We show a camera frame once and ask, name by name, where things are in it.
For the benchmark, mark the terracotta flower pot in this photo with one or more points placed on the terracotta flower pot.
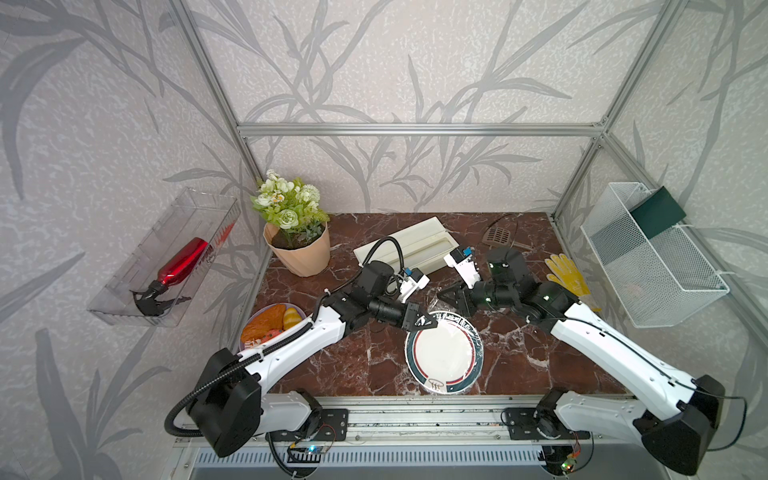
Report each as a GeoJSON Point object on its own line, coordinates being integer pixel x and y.
{"type": "Point", "coordinates": [303, 262]}

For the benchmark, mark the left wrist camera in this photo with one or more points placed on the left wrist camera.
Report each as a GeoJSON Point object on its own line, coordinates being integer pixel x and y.
{"type": "Point", "coordinates": [412, 280]}

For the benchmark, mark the red spray bottle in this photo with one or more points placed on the red spray bottle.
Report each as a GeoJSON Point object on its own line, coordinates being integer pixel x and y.
{"type": "Point", "coordinates": [176, 271]}

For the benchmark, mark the white green artificial flowers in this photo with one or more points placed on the white green artificial flowers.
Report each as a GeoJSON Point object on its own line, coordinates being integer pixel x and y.
{"type": "Point", "coordinates": [292, 206]}

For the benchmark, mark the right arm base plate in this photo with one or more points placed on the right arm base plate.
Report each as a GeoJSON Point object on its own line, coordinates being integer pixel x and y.
{"type": "Point", "coordinates": [530, 424]}

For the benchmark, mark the brown slotted spatula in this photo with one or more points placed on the brown slotted spatula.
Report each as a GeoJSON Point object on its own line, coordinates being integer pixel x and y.
{"type": "Point", "coordinates": [496, 236]}

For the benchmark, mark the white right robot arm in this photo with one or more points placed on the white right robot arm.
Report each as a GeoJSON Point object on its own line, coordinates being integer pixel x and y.
{"type": "Point", "coordinates": [673, 415]}

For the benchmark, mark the white wire mesh basket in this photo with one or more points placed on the white wire mesh basket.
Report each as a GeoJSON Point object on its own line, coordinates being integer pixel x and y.
{"type": "Point", "coordinates": [660, 282]}

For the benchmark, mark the cream plastic wrap dispenser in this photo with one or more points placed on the cream plastic wrap dispenser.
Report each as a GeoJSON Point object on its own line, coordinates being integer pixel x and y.
{"type": "Point", "coordinates": [424, 246]}

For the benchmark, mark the yellow rubber glove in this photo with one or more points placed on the yellow rubber glove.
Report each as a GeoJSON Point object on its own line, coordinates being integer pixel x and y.
{"type": "Point", "coordinates": [563, 271]}

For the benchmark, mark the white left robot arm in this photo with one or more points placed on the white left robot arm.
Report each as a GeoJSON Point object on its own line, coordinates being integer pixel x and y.
{"type": "Point", "coordinates": [232, 402]}

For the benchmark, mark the purple plate with food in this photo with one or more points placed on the purple plate with food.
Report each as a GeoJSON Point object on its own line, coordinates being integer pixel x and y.
{"type": "Point", "coordinates": [268, 323]}

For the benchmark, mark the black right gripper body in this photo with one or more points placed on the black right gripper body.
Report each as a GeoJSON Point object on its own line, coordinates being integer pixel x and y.
{"type": "Point", "coordinates": [486, 295]}

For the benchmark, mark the clear wall-mounted plastic bin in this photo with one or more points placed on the clear wall-mounted plastic bin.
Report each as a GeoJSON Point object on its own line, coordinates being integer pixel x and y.
{"type": "Point", "coordinates": [191, 214]}

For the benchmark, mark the white plate green rim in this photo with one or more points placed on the white plate green rim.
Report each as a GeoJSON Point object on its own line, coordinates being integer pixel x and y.
{"type": "Point", "coordinates": [444, 354]}

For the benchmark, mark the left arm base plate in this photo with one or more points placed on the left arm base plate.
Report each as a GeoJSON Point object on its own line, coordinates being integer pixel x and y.
{"type": "Point", "coordinates": [322, 425]}

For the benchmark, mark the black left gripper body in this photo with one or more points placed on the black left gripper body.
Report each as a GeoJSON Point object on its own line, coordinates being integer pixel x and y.
{"type": "Point", "coordinates": [389, 311]}

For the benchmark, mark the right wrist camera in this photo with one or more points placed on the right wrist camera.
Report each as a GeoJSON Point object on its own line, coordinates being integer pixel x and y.
{"type": "Point", "coordinates": [461, 260]}

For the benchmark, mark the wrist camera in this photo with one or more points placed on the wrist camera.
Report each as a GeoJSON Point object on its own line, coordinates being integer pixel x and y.
{"type": "Point", "coordinates": [412, 280]}
{"type": "Point", "coordinates": [461, 260]}

